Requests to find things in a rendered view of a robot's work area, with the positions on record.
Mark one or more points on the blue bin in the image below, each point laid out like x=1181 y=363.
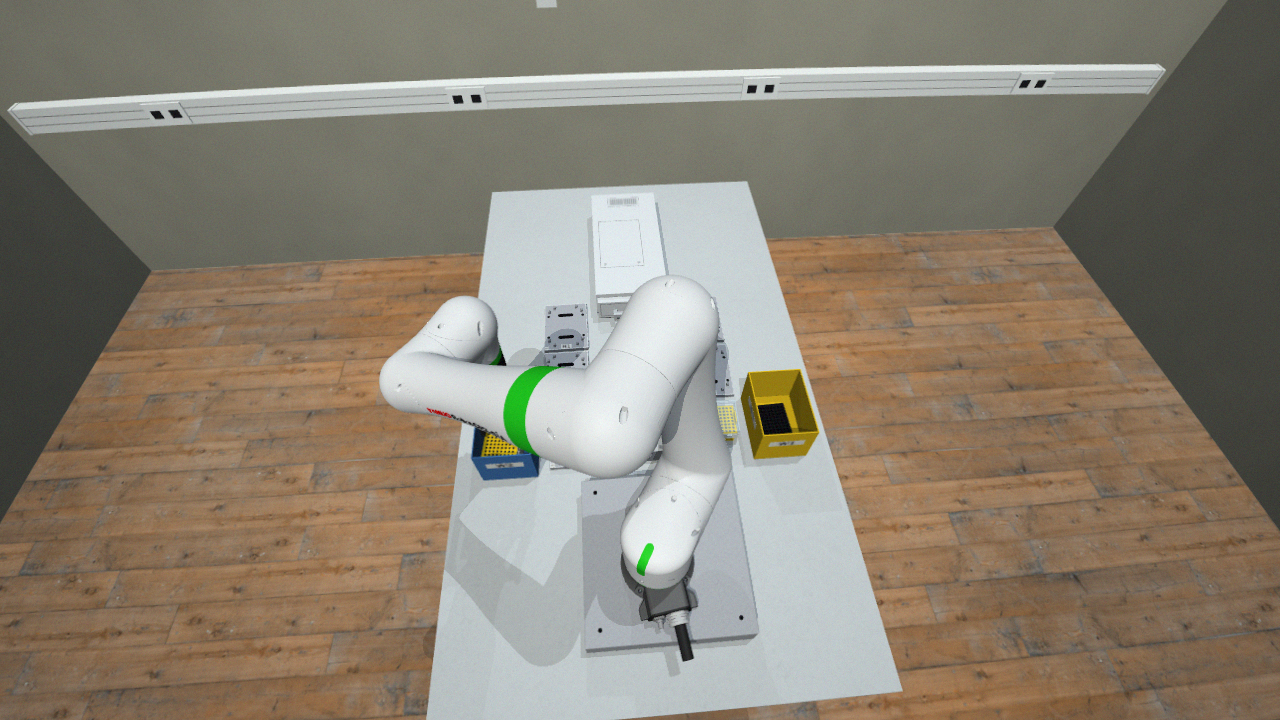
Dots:
x=505 y=466

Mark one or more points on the yellow rack with grid of holes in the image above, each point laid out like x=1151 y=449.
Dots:
x=495 y=447

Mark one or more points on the yellow waste bin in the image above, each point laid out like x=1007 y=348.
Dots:
x=779 y=386

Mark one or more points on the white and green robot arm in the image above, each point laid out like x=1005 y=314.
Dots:
x=604 y=421

